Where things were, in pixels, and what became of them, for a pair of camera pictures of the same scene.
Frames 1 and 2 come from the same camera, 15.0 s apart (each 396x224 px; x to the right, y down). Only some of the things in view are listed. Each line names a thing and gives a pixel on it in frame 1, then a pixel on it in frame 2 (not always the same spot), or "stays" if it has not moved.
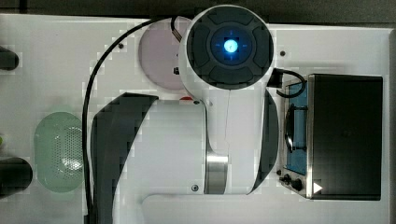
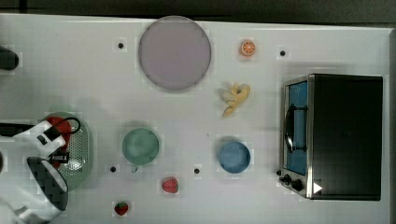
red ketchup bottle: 186,98 -> 64,130
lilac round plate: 159,52 stays
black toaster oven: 331,137 stays
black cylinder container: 8,59 stays
